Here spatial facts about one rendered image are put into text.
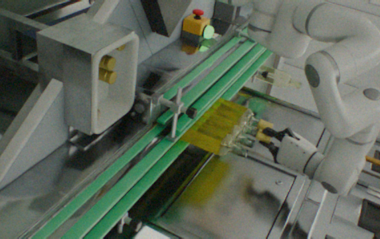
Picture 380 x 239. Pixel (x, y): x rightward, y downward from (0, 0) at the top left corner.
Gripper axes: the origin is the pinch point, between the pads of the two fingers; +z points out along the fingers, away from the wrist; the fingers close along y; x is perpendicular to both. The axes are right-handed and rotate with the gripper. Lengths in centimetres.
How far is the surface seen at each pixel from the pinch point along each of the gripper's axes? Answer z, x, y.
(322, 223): -25.9, 2.3, -15.2
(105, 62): 26, 45, 26
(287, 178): -8.9, -3.9, -12.7
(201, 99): 21.1, 9.1, 6.0
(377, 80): 102, -570, -201
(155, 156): 11.9, 37.8, 3.4
